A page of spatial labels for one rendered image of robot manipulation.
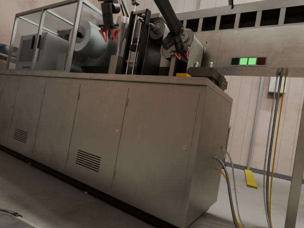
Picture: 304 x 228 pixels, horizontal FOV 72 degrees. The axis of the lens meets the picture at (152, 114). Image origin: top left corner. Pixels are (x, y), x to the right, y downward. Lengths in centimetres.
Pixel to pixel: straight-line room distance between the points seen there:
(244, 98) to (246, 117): 37
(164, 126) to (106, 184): 57
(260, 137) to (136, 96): 330
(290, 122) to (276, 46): 277
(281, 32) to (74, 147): 172
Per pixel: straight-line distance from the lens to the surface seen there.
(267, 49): 179
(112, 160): 145
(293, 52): 177
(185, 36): 160
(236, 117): 435
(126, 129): 138
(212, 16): 202
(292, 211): 188
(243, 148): 435
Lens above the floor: 64
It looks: 2 degrees up
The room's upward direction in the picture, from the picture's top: 10 degrees clockwise
